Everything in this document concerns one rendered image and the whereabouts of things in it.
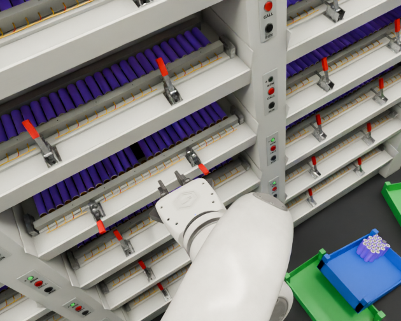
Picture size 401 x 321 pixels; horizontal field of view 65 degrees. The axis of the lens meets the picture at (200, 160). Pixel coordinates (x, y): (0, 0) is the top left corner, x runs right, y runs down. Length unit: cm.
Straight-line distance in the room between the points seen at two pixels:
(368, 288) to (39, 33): 129
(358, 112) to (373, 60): 20
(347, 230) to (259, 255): 127
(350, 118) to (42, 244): 99
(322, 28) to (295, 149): 40
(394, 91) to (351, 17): 50
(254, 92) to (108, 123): 34
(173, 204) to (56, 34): 32
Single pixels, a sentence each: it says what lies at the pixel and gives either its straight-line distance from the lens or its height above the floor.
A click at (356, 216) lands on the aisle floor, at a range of 160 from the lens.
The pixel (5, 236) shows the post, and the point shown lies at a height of 86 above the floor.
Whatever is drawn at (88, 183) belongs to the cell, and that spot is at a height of 80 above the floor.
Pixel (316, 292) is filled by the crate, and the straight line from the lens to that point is 142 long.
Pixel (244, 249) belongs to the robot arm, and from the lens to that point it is 30.
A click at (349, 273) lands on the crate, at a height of 7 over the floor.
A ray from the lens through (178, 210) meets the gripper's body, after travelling 52.
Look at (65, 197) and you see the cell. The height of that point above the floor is 80.
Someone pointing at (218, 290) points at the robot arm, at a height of 107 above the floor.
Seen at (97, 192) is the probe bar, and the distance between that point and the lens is 79.
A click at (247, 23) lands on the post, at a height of 105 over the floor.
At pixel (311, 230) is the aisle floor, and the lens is 153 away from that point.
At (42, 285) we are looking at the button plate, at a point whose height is 65.
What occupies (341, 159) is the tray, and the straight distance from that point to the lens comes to 132.
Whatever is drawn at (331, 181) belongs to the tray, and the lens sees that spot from 148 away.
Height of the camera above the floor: 135
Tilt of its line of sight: 47 degrees down
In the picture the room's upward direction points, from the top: 17 degrees counter-clockwise
